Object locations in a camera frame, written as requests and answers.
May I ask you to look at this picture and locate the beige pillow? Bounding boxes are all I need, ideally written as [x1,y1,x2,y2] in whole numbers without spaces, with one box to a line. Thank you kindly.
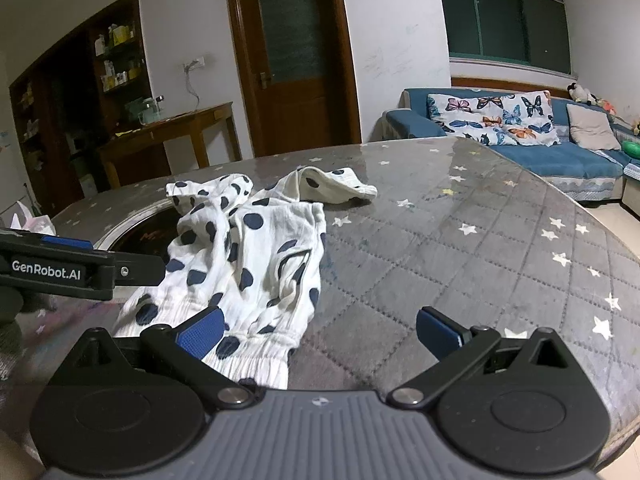
[566,103,622,151]

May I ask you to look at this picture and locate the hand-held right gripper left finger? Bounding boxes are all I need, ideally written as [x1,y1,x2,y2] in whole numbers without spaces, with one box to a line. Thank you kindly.
[47,306,257,408]

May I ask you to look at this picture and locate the person's left hand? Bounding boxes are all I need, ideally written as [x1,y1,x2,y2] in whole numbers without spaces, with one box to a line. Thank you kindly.
[0,294,58,382]

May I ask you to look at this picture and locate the white navy polka dot pants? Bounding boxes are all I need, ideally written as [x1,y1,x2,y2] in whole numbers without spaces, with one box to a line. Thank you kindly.
[112,166,378,391]

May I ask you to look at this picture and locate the blue sofa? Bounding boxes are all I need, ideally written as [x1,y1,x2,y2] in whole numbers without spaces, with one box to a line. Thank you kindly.
[384,87,640,207]

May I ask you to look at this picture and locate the butterfly print pillow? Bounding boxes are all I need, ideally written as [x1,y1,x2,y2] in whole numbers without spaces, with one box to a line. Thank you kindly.
[426,94,521,147]
[500,91,560,147]

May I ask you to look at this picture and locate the wooden side table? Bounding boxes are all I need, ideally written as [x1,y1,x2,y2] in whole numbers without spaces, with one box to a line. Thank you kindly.
[95,101,243,191]

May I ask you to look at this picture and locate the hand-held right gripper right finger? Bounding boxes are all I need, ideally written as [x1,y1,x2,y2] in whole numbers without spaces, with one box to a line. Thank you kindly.
[387,306,585,409]

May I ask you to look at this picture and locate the brown wooden door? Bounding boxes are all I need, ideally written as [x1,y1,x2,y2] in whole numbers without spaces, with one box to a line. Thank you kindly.
[223,0,362,158]

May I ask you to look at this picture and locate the white power cable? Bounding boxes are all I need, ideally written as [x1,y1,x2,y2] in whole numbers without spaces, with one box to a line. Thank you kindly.
[184,67,202,111]

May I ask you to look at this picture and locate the pink tissue pack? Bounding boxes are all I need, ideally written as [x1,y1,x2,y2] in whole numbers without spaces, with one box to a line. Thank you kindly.
[0,201,57,237]

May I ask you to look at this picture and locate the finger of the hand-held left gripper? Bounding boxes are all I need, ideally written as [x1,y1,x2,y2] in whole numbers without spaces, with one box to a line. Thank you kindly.
[114,252,167,289]
[41,236,94,252]

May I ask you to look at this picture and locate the black white plush toy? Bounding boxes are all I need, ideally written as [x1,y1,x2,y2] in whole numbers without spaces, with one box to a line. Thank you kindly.
[566,82,598,106]

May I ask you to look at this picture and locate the dark green window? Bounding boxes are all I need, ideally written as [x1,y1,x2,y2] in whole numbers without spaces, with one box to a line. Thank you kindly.
[435,0,573,75]

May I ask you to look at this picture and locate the dark wooden cabinet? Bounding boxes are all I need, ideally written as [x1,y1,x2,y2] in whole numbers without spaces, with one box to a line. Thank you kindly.
[9,0,153,216]

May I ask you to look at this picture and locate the grey star quilted tablecloth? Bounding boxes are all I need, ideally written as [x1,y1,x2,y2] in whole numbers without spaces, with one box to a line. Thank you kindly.
[0,137,640,480]

